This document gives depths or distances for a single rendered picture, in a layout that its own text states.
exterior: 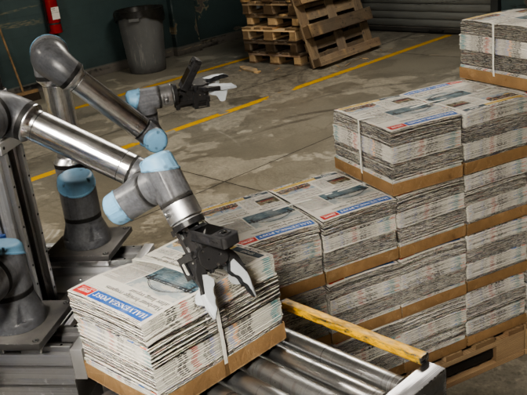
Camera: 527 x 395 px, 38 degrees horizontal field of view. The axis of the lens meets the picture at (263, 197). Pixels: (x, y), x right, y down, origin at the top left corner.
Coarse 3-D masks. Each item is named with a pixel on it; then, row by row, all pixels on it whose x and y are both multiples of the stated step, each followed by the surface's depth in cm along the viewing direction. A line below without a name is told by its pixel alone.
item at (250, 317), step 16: (176, 240) 187; (160, 256) 179; (176, 256) 178; (240, 256) 172; (256, 256) 171; (272, 256) 172; (208, 272) 166; (224, 272) 165; (256, 272) 169; (272, 272) 173; (224, 288) 163; (240, 288) 166; (256, 288) 170; (272, 288) 173; (240, 304) 167; (256, 304) 171; (272, 304) 175; (240, 320) 168; (256, 320) 172; (272, 320) 175; (240, 336) 169; (256, 336) 172
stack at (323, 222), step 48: (288, 192) 265; (336, 192) 260; (384, 192) 256; (432, 192) 256; (480, 192) 266; (240, 240) 231; (288, 240) 234; (336, 240) 244; (384, 240) 252; (480, 240) 272; (336, 288) 248; (384, 288) 258; (432, 288) 268; (480, 288) 280; (432, 336) 276
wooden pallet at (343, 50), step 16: (304, 0) 823; (320, 0) 861; (352, 0) 900; (304, 16) 835; (320, 16) 857; (336, 16) 859; (352, 16) 879; (368, 16) 900; (304, 32) 830; (320, 32) 836; (336, 32) 871; (352, 32) 895; (368, 32) 913; (320, 48) 851; (336, 48) 872; (352, 48) 872; (368, 48) 893; (320, 64) 831
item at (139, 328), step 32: (96, 288) 166; (128, 288) 164; (160, 288) 162; (192, 288) 160; (96, 320) 162; (128, 320) 152; (160, 320) 152; (192, 320) 157; (96, 352) 169; (128, 352) 157; (160, 352) 153; (192, 352) 160; (128, 384) 163; (160, 384) 155
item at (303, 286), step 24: (504, 216) 274; (432, 240) 261; (360, 264) 250; (288, 288) 239; (312, 288) 244; (456, 288) 273; (408, 312) 266; (336, 336) 254; (480, 336) 287; (432, 360) 278
